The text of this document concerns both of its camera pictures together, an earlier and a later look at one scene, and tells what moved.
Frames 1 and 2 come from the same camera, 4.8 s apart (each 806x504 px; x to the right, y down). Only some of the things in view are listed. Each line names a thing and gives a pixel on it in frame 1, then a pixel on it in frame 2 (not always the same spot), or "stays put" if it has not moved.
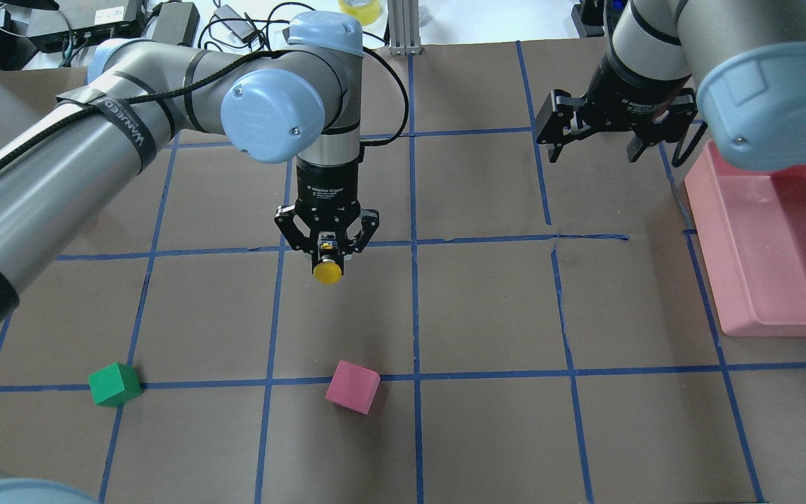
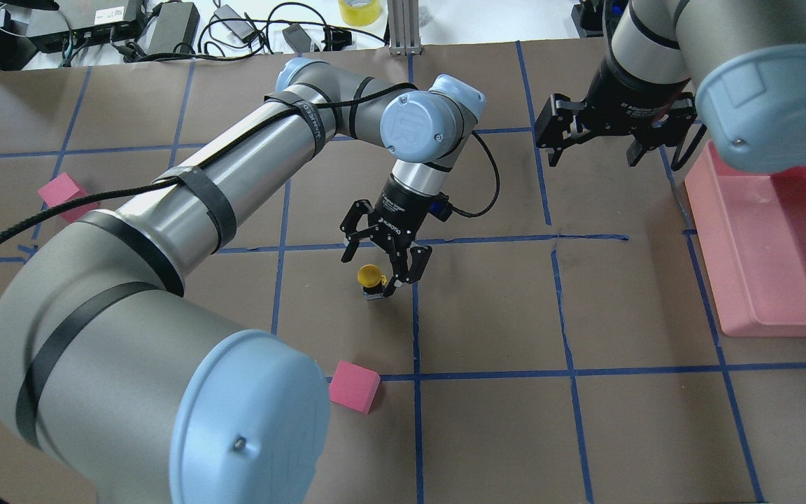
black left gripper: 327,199 -> 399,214
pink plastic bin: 776,244 stays put
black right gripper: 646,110 stays put
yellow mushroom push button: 328,271 -> 370,278
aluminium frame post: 404,27 stays put
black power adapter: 178,23 stays put
